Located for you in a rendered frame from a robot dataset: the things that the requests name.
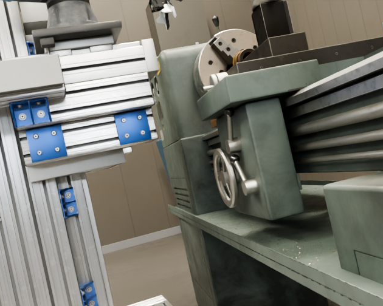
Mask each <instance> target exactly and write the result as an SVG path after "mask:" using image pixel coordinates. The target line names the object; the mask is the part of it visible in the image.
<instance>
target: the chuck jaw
mask: <svg viewBox="0 0 383 306"><path fill-rule="evenodd" d="M209 45H210V46H211V47H212V48H213V49H214V50H215V51H216V52H217V53H218V55H219V56H220V57H221V58H222V59H223V60H224V61H225V62H226V63H227V66H228V65H231V64H232V61H233V57H234V56H235V54H236V53H238V52H239V50H238V49H237V48H236V49H234V48H233V47H232V45H231V44H227V43H226V42H225V41H224V40H223V39H222V38H221V37H219V38H218V39H216V38H215V37H214V38H213V39H212V40H211V41H210V42H209Z"/></svg>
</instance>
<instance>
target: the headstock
mask: <svg viewBox="0 0 383 306"><path fill-rule="evenodd" d="M205 45H206V43H203V44H196V45H192V46H185V47H178V48H174V49H167V50H163V51H161V53H160V54H159V56H158V57H157V61H158V65H159V71H158V73H157V74H155V77H156V78H154V77H153V78H152V79H151V81H150V83H151V88H152V91H153V97H154V102H155V105H154V110H155V113H156V118H157V123H158V127H159V132H160V137H161V140H162V145H163V148H166V147H167V146H169V145H171V144H173V143H174V142H176V141H178V140H180V139H182V138H186V137H192V136H195V135H201V134H206V133H208V132H211V131H213V130H215V129H217V127H214V128H212V125H211V123H210V122H209V121H210V120H208V121H201V117H200V114H199V109H198V104H197V101H198V100H199V99H200V98H201V97H200V96H199V94H198V92H197V90H196V88H195V84H194V81H193V67H194V63H195V60H196V58H197V56H198V55H199V53H200V51H201V50H202V49H203V47H204V46H205ZM182 62H183V63H182ZM186 75H187V76H186ZM187 82H188V83H187ZM192 84H193V86H192ZM199 119H200V120H199ZM196 122H197V123H196ZM207 123H208V124H207ZM201 124H202V125H201ZM202 126H203V127H202ZM206 126H207V127H206ZM202 128H203V129H202ZM197 130H198V131H197Z"/></svg>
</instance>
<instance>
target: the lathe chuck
mask: <svg viewBox="0 0 383 306"><path fill-rule="evenodd" d="M214 37H215V38H216V39H218V38H219V37H221V38H222V39H223V40H224V41H225V42H226V43H227V44H231V45H232V47H233V48H234V49H236V48H237V49H238V50H239V51H242V50H244V49H254V50H255V49H256V48H257V47H258V43H257V38H256V35H255V34H253V33H251V32H248V31H246V30H241V29H230V30H225V31H223V32H220V33H218V34H216V35H215V36H214ZM214 37H213V38H214ZM213 38H212V39H213ZM212 39H211V40H212ZM211 40H210V41H211ZM210 41H209V42H210ZM209 42H207V43H206V45H205V46H204V47H203V49H202V50H201V51H200V53H199V55H198V57H197V60H196V63H195V81H196V85H197V87H198V89H199V91H200V93H201V95H202V96H204V95H205V94H206V93H207V92H208V91H209V90H204V92H203V91H202V90H201V88H200V85H201V86H202V88H203V87H206V86H209V85H210V82H209V78H210V75H213V74H217V73H223V72H227V63H226V62H225V61H224V60H223V59H222V58H221V57H220V56H219V55H218V53H217V52H216V51H215V50H214V49H213V48H212V47H211V46H210V45H209Z"/></svg>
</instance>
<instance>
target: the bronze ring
mask: <svg viewBox="0 0 383 306"><path fill-rule="evenodd" d="M253 51H254V49H244V50H242V51H239V52H238V53H236V54H235V56H234V57H233V61H232V63H233V66H234V65H235V64H236V63H240V62H244V61H243V59H245V58H246V57H247V56H249V55H250V54H251V53H252V52H253Z"/></svg>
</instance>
